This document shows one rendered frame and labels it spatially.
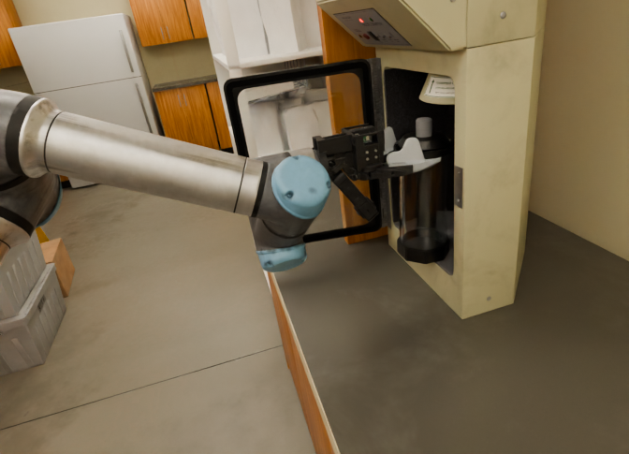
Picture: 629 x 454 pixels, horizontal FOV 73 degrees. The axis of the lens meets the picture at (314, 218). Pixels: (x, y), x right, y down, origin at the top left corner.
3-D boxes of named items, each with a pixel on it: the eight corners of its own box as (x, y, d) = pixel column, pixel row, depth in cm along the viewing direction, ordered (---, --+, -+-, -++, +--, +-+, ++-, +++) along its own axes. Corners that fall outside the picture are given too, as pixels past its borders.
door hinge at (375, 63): (387, 225, 104) (375, 57, 87) (391, 229, 102) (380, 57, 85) (381, 227, 104) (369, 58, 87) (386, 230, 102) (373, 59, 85)
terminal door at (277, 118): (383, 230, 103) (370, 56, 86) (258, 251, 102) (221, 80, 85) (382, 228, 104) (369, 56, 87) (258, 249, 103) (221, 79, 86)
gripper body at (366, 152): (388, 130, 70) (319, 144, 67) (391, 179, 73) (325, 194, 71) (371, 122, 76) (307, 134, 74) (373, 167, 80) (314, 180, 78)
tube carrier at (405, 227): (432, 229, 91) (434, 132, 83) (461, 252, 82) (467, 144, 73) (387, 240, 89) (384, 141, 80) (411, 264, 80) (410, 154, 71)
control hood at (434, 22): (374, 45, 87) (371, -10, 82) (467, 49, 58) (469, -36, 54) (321, 53, 84) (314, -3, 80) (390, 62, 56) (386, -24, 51)
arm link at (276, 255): (270, 256, 58) (252, 185, 62) (257, 278, 68) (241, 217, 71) (322, 245, 61) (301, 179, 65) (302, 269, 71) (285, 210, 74)
